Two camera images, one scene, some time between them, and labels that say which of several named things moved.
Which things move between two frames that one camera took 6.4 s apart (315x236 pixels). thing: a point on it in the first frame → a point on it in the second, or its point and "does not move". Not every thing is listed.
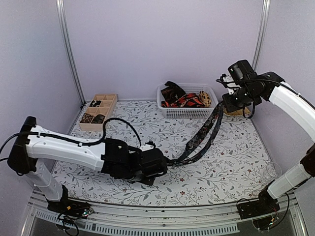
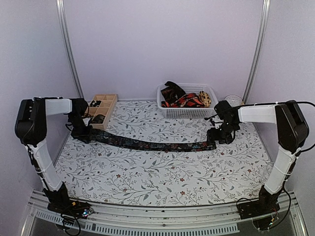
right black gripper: x=231 y=106 → x=212 y=136
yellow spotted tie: x=204 y=99 does not move
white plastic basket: x=189 y=112 does not move
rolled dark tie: x=98 y=119 does not move
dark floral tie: x=182 y=159 → x=199 y=145
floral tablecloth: x=235 y=167 does not move
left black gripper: x=150 y=181 → x=84 y=136
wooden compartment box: x=101 y=106 does not move
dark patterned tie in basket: x=173 y=93 does not move
